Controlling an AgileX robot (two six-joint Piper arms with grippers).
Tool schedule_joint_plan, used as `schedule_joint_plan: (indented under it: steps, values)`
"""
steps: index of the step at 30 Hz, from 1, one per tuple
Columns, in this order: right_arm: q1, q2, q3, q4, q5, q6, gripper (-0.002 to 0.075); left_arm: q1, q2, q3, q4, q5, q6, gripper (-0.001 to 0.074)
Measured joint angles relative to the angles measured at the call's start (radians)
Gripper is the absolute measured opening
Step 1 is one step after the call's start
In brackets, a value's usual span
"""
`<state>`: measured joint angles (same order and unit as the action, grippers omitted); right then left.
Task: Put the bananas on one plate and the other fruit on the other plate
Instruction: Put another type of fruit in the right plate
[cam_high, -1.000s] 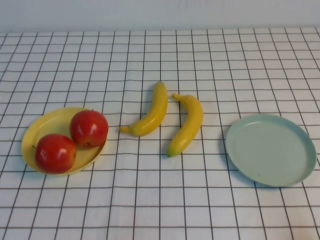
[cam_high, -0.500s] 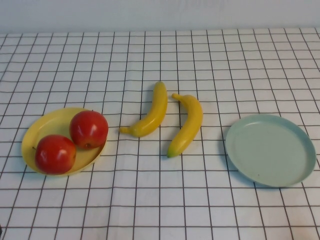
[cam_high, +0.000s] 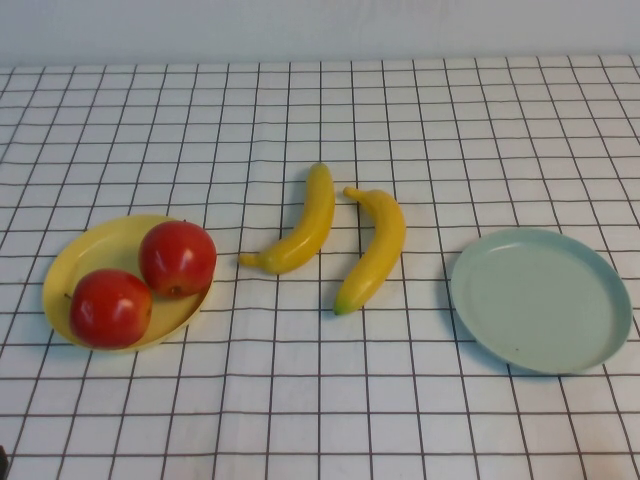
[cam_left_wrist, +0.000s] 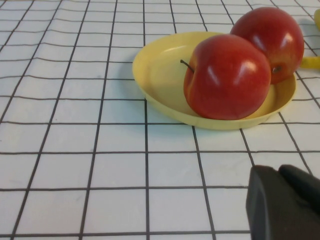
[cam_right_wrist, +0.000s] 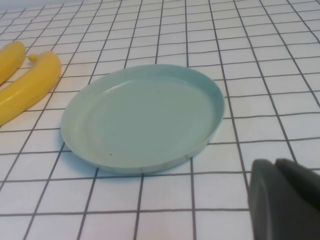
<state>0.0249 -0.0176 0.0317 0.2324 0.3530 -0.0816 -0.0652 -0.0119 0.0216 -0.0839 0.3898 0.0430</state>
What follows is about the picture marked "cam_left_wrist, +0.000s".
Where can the red apple without stem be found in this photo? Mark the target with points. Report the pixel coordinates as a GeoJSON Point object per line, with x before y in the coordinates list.
{"type": "Point", "coordinates": [275, 35]}

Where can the yellow round plate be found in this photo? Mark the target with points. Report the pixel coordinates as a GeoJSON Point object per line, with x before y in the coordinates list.
{"type": "Point", "coordinates": [162, 70]}

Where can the yellow banana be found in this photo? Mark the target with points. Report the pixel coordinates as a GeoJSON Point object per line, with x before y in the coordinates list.
{"type": "Point", "coordinates": [311, 62]}

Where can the red apple with stem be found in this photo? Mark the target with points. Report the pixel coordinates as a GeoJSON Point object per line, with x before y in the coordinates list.
{"type": "Point", "coordinates": [225, 82]}

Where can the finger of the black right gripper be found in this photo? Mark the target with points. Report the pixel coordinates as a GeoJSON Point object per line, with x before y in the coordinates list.
{"type": "Point", "coordinates": [275, 212]}
{"type": "Point", "coordinates": [302, 187]}

